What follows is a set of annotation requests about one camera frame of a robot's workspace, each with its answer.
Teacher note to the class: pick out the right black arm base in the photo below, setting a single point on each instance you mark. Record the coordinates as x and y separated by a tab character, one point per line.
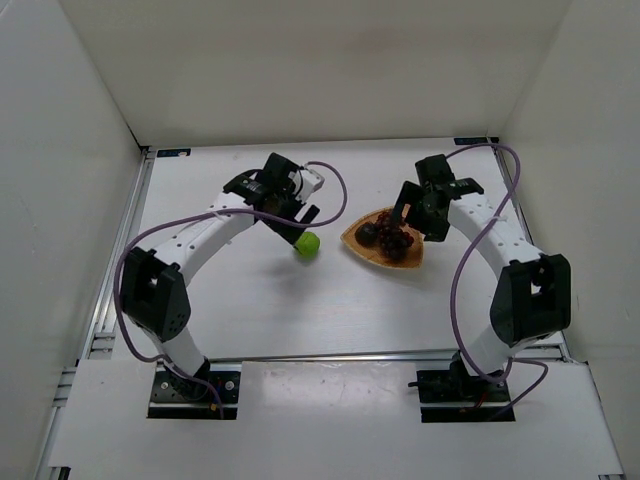
452	395

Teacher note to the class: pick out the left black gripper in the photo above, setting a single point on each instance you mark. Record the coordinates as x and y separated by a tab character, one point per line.
288	222

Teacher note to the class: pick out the aluminium front rail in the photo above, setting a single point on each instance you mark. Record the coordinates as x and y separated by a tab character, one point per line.
552	351

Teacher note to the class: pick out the right blue corner label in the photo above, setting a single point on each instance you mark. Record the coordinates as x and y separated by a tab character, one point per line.
466	141

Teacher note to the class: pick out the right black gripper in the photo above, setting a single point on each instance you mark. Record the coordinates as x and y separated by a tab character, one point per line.
420	211

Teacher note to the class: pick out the aluminium left side rail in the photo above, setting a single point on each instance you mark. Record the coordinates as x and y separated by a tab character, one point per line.
100	334

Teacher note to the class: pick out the dark purple fake fruit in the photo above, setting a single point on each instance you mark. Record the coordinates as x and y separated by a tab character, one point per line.
366	234

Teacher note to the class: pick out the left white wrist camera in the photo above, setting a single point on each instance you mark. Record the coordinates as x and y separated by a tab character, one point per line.
307	182

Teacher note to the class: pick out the red fake grape bunch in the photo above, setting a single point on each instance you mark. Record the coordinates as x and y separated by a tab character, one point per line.
393	239

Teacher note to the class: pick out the woven bamboo fruit basket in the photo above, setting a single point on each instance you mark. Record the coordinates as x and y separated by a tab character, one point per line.
374	255

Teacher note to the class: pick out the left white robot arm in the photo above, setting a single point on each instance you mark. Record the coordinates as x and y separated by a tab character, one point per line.
155	270

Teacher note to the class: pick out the green fake apple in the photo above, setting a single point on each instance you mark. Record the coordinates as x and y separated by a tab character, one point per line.
307	245

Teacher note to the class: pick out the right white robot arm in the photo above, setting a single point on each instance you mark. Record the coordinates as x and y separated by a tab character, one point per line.
471	213

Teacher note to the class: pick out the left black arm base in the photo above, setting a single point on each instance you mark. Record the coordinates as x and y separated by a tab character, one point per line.
174	398

